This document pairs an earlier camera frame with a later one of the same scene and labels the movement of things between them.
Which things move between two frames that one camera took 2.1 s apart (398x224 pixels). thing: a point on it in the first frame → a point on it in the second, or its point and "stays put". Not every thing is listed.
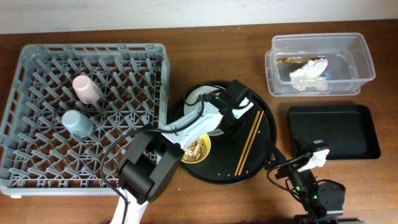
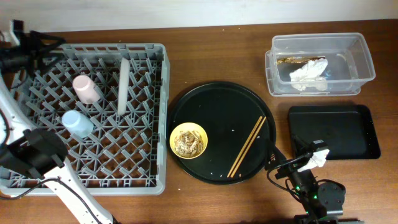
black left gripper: (232, 123) → (32, 50)
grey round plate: (192, 96) → (124, 84)
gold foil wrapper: (297, 59) stays put
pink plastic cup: (86, 89) stays put
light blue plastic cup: (78, 124) stays put
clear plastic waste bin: (318, 65) stays put
